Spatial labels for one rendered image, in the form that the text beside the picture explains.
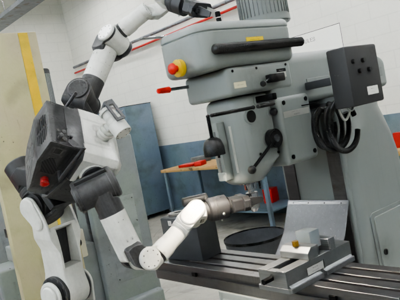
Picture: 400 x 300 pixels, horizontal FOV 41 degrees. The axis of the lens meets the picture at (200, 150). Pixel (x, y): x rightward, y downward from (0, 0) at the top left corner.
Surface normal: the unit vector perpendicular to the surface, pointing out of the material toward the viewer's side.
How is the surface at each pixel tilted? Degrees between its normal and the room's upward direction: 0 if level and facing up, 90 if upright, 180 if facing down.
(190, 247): 90
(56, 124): 58
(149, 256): 83
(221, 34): 90
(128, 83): 90
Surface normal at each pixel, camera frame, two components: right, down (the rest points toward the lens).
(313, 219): -0.76, -0.27
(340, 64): -0.75, 0.18
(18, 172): -0.54, 0.15
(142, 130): 0.63, -0.07
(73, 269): 0.84, -0.06
